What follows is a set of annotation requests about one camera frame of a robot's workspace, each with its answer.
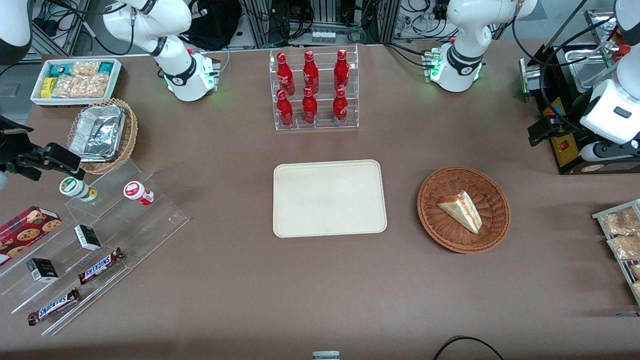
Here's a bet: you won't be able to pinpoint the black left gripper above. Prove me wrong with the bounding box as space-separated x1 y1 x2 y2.
528 90 599 147

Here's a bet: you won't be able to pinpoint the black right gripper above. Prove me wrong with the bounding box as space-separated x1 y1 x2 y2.
0 116 84 182

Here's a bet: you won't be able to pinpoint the triangle sandwich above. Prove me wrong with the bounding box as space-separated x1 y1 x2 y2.
437 191 483 235

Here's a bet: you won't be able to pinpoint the oval tan wicker basket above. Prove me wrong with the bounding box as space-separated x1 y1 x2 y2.
66 98 139 175

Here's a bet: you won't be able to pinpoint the tray of packaged snacks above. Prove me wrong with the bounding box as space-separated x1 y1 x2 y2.
592 199 640 307

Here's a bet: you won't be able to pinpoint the round brown wicker basket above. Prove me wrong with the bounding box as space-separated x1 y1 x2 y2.
416 166 511 254

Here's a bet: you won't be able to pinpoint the cream plastic tray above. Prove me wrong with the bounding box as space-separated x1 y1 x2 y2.
272 159 388 239

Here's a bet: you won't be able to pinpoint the green lid yogurt cup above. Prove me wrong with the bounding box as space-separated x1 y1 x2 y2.
59 176 98 203

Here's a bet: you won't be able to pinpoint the stacked aluminium foil trays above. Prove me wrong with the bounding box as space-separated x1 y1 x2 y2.
69 104 127 162

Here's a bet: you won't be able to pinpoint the black countertop fryer appliance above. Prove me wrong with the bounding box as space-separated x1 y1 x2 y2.
519 7 640 176

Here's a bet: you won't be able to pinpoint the red tartan cookie box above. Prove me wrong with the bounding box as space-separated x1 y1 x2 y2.
0 205 63 266

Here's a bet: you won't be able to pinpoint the small black carton box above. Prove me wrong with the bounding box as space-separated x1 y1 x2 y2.
74 225 102 251
26 258 59 284

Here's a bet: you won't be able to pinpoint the clear bag of crackers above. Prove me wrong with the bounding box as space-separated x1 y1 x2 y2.
52 74 109 99
601 207 640 236
607 234 640 261
70 60 101 77

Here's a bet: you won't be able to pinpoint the red lid yogurt cup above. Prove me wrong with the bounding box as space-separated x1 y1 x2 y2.
123 181 156 207

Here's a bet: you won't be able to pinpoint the white rectangular snack bin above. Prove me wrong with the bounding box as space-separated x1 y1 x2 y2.
30 58 123 107

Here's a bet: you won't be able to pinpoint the Snickers chocolate bar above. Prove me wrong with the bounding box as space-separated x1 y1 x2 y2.
78 248 126 285
27 288 81 326

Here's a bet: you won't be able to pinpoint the clear acrylic stepped display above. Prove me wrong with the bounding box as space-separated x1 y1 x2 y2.
0 160 190 337

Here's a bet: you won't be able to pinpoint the red cola bottle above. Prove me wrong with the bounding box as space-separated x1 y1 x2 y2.
334 49 350 92
302 87 318 125
276 52 296 96
332 87 349 123
303 50 320 95
276 89 294 127

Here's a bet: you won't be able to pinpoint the black fabric bag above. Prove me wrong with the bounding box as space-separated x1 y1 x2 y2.
182 0 244 51

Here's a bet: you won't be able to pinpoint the clear acrylic bottle rack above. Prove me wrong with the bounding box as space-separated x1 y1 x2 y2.
269 45 360 132

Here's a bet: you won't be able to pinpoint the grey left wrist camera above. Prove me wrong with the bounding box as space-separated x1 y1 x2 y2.
581 141 640 162

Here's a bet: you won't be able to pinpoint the black cable loop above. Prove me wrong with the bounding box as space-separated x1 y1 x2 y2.
432 335 506 360

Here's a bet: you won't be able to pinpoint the aluminium frame rack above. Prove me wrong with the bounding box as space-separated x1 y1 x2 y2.
240 0 403 47

